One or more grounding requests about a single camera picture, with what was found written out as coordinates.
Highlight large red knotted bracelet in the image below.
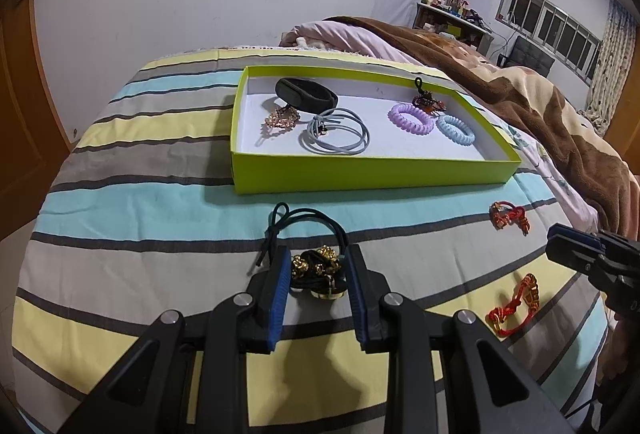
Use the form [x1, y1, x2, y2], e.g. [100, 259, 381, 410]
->
[486, 273, 540, 339]

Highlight barred window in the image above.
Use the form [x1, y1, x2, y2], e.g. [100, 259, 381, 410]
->
[495, 0, 603, 84]

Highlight rose gold beaded bracelet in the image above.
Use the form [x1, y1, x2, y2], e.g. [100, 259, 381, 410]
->
[256, 106, 301, 147]

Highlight brown fleece blanket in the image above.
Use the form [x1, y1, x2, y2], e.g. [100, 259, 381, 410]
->
[322, 16, 636, 235]

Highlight black wristband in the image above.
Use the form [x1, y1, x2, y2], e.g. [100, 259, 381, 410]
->
[275, 77, 340, 111]

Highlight wooden door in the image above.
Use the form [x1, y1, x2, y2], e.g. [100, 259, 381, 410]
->
[0, 0, 76, 235]

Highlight pink quilt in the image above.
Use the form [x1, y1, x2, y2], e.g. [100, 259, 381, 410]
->
[279, 20, 426, 64]

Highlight cluttered shelf desk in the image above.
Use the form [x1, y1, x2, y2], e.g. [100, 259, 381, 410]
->
[412, 2, 496, 54]

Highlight purple spiral hair tie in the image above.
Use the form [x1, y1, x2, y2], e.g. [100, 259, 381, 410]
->
[388, 102, 437, 135]

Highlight grey hair ties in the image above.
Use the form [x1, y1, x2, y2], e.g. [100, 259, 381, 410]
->
[299, 108, 372, 157]

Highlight striped bed sheet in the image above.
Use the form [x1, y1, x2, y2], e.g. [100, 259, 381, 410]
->
[10, 48, 608, 434]

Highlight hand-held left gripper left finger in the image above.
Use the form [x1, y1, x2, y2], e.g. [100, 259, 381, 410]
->
[57, 246, 292, 434]

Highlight green shallow box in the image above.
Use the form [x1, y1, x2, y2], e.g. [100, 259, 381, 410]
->
[230, 65, 522, 195]

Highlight white floral duvet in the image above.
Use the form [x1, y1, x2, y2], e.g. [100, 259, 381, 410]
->
[495, 121, 601, 219]

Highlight black chair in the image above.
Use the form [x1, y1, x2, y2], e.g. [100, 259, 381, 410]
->
[505, 36, 557, 77]

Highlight small red knotted bracelet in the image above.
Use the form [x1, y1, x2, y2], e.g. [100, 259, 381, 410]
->
[489, 200, 532, 235]

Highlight dark beaded bracelet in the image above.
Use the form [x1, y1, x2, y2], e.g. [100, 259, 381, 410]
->
[412, 77, 446, 115]

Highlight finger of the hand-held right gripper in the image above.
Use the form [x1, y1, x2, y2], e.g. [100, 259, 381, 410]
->
[546, 239, 601, 273]
[549, 224, 608, 251]

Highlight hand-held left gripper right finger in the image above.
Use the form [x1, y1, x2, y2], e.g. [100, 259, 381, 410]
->
[346, 244, 576, 434]

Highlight black hair tie gold charms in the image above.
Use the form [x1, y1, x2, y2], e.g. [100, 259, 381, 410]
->
[247, 203, 351, 302]

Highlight patterned curtain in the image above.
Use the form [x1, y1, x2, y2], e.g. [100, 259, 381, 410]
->
[585, 0, 640, 135]

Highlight blue spiral hair tie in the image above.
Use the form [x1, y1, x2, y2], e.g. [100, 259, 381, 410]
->
[436, 115, 477, 147]

